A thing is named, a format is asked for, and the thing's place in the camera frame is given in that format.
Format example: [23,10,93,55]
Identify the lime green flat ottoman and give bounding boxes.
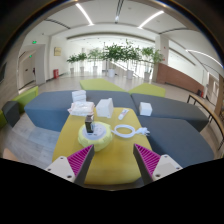
[79,78,127,93]
[128,82,167,98]

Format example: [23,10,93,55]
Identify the white wet wipes pack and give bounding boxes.
[67,100,96,117]

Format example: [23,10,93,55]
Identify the lime green bench seat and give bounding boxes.
[12,85,40,114]

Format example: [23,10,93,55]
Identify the row of potted plants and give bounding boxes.
[66,39,165,83]

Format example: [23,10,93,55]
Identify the white coiled cable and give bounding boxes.
[110,124,150,139]

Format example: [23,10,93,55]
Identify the stack of white tissue packs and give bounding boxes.
[71,89,87,103]

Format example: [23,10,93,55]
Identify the black wall screen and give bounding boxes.
[0,63,7,84]

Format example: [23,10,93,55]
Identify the ceiling strip lights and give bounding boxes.
[74,2,224,68]

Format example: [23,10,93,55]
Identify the small white tube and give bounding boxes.
[117,108,130,121]

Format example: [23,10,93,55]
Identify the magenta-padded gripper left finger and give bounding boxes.
[44,144,96,187]

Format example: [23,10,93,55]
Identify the grey sofa module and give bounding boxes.
[137,115,215,168]
[130,93,209,132]

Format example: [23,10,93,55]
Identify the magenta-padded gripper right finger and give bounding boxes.
[133,143,184,186]

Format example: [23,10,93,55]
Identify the dark grey charger block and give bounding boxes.
[84,114,95,134]

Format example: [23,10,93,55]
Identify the small white cube box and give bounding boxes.
[138,101,153,117]

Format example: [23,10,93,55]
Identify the dark grey ottoman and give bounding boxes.
[1,100,21,128]

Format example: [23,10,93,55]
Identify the small lime green ottoman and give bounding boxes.
[0,109,8,129]

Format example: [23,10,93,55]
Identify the long curved grey sofa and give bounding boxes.
[24,89,138,133]

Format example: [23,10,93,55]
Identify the beige chair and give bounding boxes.
[1,147,19,162]

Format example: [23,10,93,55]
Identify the white tissue box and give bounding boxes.
[95,97,115,119]

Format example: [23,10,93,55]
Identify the wooden bench with black legs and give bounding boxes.
[186,93,224,151]

